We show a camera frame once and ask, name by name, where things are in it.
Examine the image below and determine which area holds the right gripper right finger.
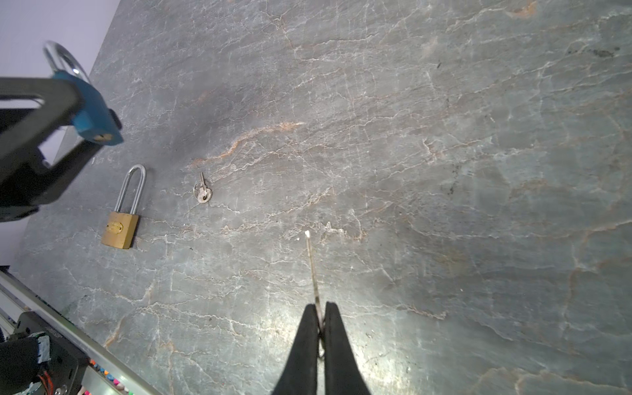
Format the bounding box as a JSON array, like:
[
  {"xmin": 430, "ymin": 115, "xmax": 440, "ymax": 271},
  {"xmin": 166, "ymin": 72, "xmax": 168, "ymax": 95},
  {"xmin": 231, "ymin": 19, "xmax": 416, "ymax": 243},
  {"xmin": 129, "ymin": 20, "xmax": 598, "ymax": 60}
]
[{"xmin": 323, "ymin": 302, "xmax": 370, "ymax": 395}]

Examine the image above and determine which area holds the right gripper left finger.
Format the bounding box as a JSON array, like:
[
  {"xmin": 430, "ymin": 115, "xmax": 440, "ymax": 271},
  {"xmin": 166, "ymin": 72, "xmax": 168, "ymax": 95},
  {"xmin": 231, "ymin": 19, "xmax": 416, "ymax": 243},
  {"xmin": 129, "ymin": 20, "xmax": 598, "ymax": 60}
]
[{"xmin": 272, "ymin": 304, "xmax": 319, "ymax": 395}]

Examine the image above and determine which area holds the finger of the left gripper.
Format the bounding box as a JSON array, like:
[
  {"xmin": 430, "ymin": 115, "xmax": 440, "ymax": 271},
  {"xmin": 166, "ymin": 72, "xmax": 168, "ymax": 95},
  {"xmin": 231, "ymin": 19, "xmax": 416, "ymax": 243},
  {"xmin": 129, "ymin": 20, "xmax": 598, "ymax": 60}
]
[
  {"xmin": 1, "ymin": 77, "xmax": 82, "ymax": 173},
  {"xmin": 1, "ymin": 111, "xmax": 105, "ymax": 222}
]

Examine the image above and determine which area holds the blue padlock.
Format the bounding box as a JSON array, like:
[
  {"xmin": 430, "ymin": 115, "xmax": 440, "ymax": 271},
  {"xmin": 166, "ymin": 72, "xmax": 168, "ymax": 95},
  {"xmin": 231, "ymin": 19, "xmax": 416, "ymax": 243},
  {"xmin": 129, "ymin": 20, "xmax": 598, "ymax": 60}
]
[{"xmin": 43, "ymin": 41, "xmax": 123, "ymax": 146}]

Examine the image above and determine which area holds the brass padlock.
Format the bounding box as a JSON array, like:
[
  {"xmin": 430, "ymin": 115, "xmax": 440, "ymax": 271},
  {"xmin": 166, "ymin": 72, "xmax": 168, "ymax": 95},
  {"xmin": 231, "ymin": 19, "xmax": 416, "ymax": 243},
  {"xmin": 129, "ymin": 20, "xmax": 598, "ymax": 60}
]
[{"xmin": 100, "ymin": 164, "xmax": 146, "ymax": 250}]

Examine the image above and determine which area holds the small silver key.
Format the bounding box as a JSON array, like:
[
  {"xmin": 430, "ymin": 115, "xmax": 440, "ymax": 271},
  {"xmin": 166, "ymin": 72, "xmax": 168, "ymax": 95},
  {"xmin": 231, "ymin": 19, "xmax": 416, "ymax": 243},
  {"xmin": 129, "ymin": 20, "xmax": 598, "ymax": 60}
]
[{"xmin": 194, "ymin": 172, "xmax": 212, "ymax": 203}]

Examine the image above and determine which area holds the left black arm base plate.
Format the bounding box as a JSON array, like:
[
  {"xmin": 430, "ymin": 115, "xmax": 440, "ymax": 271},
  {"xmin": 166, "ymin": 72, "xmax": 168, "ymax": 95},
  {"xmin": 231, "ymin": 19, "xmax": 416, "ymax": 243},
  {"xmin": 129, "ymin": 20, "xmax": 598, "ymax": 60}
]
[{"xmin": 1, "ymin": 311, "xmax": 89, "ymax": 394}]

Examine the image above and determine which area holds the aluminium front rail frame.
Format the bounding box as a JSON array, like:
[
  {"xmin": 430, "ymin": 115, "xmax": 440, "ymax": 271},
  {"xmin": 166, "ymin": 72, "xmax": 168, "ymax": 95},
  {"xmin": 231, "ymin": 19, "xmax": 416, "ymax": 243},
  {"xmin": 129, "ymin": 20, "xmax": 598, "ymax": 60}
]
[{"xmin": 1, "ymin": 266, "xmax": 159, "ymax": 394}]

